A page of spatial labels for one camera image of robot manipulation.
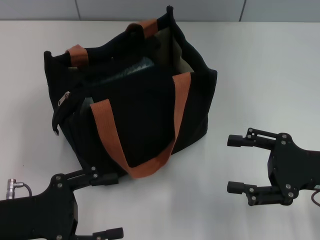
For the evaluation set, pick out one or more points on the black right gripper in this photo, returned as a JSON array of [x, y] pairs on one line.
[[292, 162]]

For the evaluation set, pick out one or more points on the silver metal zipper pull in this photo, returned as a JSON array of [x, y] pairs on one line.
[[64, 98]]

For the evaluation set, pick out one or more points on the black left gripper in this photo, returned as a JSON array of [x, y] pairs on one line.
[[37, 217]]

